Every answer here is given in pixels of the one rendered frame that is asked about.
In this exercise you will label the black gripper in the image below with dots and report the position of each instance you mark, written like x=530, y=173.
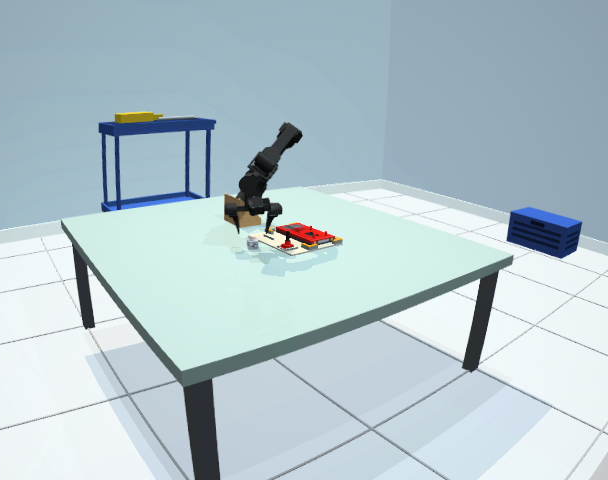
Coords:
x=232, y=209

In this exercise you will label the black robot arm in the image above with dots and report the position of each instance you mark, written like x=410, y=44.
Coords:
x=265, y=163

